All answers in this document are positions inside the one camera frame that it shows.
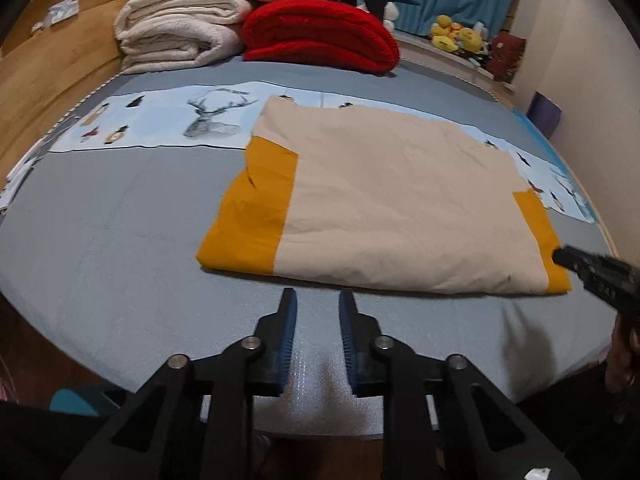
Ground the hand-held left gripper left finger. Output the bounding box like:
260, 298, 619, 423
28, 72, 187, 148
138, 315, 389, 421
60, 287, 298, 480

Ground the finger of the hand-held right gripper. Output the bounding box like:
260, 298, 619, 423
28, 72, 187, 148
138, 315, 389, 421
552, 245, 598, 281

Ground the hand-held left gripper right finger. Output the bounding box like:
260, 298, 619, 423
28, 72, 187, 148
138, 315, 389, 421
338, 288, 583, 480

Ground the beige and orange garment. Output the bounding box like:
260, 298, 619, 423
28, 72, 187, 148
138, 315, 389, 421
196, 94, 572, 296

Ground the person's right hand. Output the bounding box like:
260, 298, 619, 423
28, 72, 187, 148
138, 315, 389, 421
606, 310, 640, 393

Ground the grey bed mattress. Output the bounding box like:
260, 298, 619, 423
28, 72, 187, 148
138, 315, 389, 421
0, 55, 621, 441

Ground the teal plastic object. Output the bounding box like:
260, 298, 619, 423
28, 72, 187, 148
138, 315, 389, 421
50, 387, 126, 418

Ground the light window ledge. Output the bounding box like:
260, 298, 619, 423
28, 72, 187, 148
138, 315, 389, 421
395, 30, 516, 106

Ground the yellow plush toy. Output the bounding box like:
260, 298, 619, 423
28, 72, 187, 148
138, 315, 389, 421
431, 14, 458, 52
457, 27, 487, 55

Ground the light blue printed cloth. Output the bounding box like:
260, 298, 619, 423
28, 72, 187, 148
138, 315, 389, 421
0, 80, 598, 223

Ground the red folded blanket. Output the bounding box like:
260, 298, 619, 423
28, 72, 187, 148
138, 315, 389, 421
242, 0, 401, 73

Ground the white folded quilt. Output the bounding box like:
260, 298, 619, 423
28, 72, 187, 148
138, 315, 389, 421
114, 0, 256, 76

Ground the white tissue packet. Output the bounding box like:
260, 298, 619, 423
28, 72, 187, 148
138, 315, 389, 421
32, 1, 81, 35

